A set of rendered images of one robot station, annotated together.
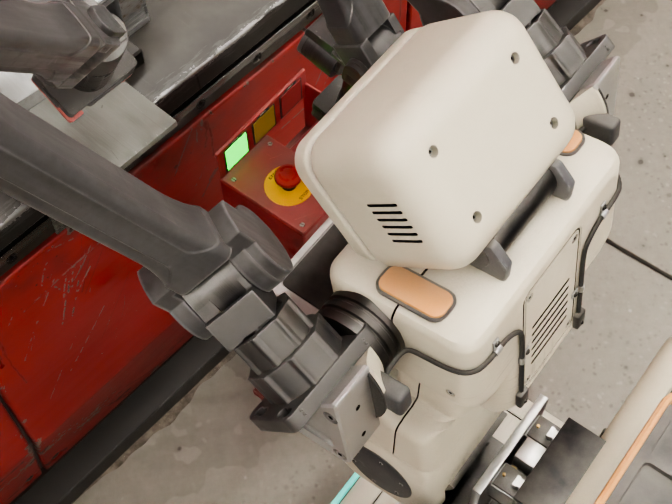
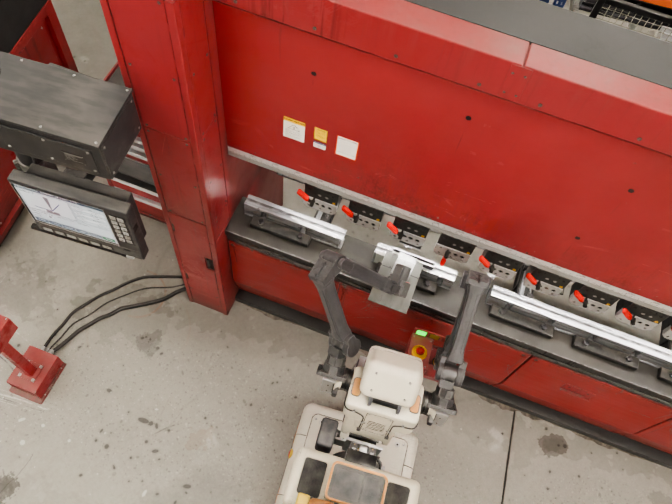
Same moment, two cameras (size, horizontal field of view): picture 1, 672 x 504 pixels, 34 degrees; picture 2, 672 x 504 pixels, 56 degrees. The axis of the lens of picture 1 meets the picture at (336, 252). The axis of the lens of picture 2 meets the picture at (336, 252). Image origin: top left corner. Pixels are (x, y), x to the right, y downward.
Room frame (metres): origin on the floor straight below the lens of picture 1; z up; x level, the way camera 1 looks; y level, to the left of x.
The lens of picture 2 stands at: (-0.03, -0.56, 3.54)
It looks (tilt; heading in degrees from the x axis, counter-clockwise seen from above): 62 degrees down; 58
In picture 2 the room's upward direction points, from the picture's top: 11 degrees clockwise
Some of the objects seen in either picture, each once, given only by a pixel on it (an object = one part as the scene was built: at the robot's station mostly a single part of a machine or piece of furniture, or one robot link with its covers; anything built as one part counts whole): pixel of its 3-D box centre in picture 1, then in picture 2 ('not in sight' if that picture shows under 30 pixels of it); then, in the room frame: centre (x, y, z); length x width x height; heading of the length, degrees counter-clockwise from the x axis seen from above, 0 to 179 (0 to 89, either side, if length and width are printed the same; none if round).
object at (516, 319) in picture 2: not in sight; (521, 321); (1.40, 0.00, 0.89); 0.30 x 0.05 x 0.03; 136
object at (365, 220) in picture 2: not in sight; (367, 208); (0.83, 0.61, 1.26); 0.15 x 0.09 x 0.17; 136
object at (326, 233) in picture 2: not in sight; (294, 221); (0.60, 0.84, 0.92); 0.50 x 0.06 x 0.10; 136
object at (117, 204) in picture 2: not in sight; (86, 210); (-0.24, 0.89, 1.42); 0.45 x 0.12 x 0.36; 141
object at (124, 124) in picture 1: (54, 110); (396, 281); (0.89, 0.35, 1.00); 0.26 x 0.18 x 0.01; 46
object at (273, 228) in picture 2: not in sight; (280, 231); (0.52, 0.83, 0.89); 0.30 x 0.05 x 0.03; 136
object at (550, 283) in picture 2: not in sight; (547, 274); (1.41, 0.06, 1.26); 0.15 x 0.09 x 0.17; 136
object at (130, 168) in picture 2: not in sight; (112, 182); (-0.13, 1.16, 1.18); 0.40 x 0.24 x 0.07; 136
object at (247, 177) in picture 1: (304, 173); (428, 355); (0.96, 0.04, 0.75); 0.20 x 0.16 x 0.18; 141
